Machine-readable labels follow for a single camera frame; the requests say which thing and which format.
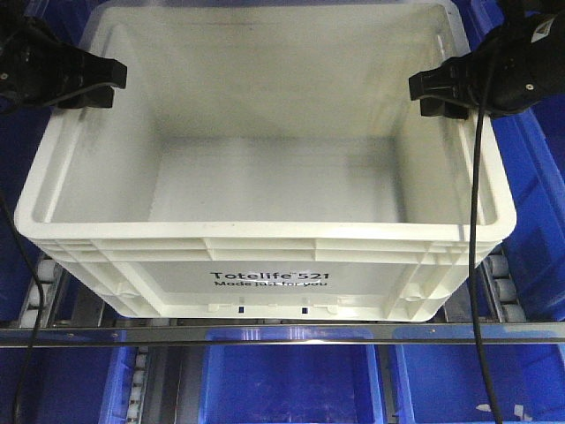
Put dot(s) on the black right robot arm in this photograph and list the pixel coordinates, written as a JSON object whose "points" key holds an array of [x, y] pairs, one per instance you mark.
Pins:
{"points": [[516, 14]]}

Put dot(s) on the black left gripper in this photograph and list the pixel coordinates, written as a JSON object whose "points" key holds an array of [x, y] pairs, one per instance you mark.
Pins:
{"points": [[38, 69]]}

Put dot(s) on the silver front shelf rail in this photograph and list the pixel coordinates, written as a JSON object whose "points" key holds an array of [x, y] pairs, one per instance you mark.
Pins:
{"points": [[528, 333]]}

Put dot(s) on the white plastic tote bin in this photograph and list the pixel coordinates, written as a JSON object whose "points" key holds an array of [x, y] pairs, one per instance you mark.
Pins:
{"points": [[262, 162]]}

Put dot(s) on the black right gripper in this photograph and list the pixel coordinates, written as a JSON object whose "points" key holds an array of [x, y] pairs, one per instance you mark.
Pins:
{"points": [[529, 66]]}

